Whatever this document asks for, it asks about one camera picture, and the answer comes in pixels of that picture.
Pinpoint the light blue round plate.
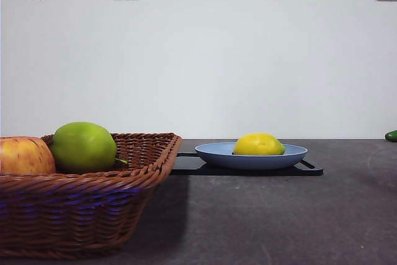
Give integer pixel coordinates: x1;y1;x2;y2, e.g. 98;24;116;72
194;141;309;171

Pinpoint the black flat tray board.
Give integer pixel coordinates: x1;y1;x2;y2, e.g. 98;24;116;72
169;152;324;177

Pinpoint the green apple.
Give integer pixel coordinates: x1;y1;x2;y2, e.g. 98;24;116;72
48;121;118;173

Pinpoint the red yellow apple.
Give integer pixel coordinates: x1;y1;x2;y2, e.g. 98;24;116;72
0;136;57;176

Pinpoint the brown woven wicker basket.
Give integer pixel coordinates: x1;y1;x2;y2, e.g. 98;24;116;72
0;132;183;259

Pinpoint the yellow lemon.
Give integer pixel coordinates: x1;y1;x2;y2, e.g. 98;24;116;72
232;132;286;156

